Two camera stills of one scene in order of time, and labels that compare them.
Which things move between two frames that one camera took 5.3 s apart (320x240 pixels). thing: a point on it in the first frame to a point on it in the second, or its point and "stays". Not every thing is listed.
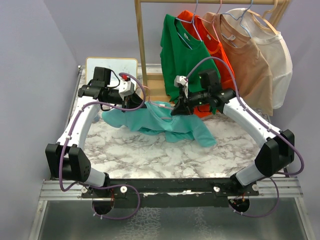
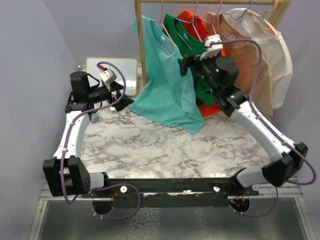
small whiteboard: (116, 66) stays
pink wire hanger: (155, 103) to (164, 27)
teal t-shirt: (156, 118) to (167, 99)
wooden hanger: (271, 28) stays
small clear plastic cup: (96, 119) stays
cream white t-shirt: (244, 22) stays
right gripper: (183, 107) to (188, 61)
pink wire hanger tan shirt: (213, 21) stays
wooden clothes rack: (284, 5) stays
